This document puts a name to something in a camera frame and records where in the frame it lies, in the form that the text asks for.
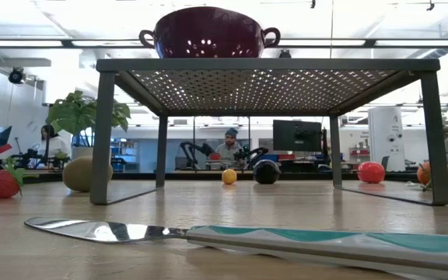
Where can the blue storage rack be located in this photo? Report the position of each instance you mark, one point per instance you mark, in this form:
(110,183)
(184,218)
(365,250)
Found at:
(124,157)

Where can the brown-green kiwi fruit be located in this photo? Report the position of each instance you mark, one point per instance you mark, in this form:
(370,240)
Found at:
(77,175)

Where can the green potted plant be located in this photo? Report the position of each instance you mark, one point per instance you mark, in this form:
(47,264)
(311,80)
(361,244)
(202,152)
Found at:
(72,116)

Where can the round red apple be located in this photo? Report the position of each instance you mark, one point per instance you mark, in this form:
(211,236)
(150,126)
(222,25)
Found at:
(372,172)

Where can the horizontal overhead beam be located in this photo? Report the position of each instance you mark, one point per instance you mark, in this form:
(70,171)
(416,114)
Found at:
(369,43)

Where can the black ceiling camera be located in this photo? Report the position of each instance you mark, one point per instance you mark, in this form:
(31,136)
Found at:
(16,75)

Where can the small yellow-orange round fruit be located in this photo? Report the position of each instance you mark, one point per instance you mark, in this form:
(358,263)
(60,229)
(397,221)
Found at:
(229,176)

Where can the grey perforated metal shelf riser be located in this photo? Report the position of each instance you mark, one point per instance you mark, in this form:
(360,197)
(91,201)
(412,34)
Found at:
(270,65)

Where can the black computer monitor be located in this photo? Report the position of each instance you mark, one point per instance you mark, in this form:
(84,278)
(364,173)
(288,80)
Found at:
(297,136)

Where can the black round plum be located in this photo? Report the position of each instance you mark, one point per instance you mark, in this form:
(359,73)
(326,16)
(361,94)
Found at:
(266,172)

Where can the orange tangerine with leaves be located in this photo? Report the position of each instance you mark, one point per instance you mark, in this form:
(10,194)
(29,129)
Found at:
(423,173)

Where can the black background robot arm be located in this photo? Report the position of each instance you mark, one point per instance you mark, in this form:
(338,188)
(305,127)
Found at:
(33,159)
(188,149)
(257,152)

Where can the small black overhead device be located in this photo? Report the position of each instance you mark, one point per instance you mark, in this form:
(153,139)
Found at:
(284,54)

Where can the red-purple metal colander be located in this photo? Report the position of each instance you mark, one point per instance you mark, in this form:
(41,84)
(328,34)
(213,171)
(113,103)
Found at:
(208,33)

